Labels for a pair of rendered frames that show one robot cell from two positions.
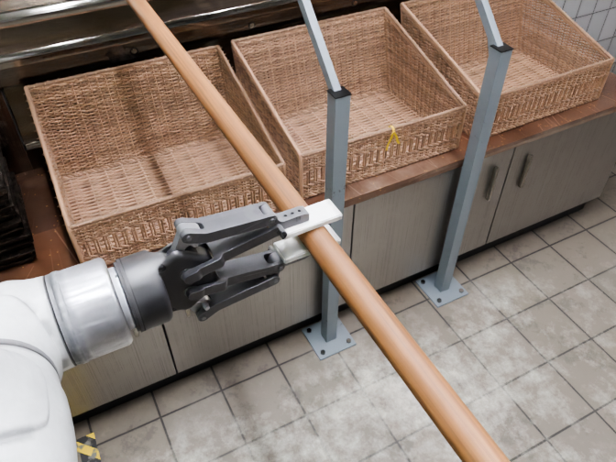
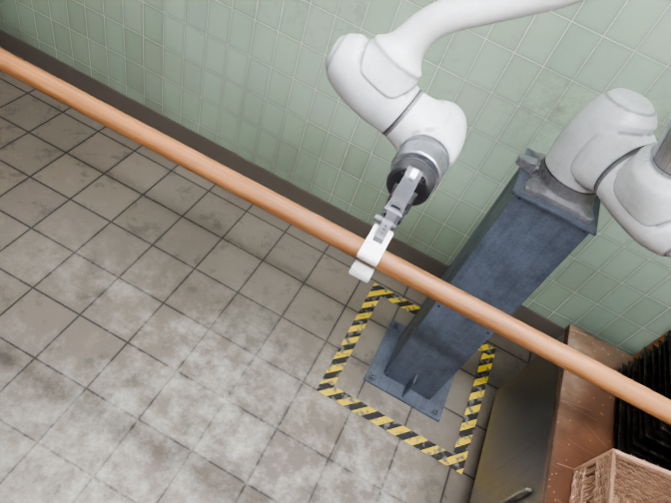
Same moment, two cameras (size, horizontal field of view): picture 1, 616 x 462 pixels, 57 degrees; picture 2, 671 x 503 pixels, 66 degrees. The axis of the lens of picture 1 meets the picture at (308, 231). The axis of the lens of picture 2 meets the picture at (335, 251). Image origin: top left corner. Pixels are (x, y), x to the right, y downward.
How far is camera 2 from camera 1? 83 cm
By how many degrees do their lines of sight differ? 76
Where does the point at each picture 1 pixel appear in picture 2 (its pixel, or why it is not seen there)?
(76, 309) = (414, 140)
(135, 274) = (413, 162)
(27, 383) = (379, 74)
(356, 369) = not seen: outside the picture
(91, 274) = (427, 149)
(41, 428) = (359, 69)
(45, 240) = not seen: hidden behind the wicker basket
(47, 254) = not seen: hidden behind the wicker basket
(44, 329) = (414, 130)
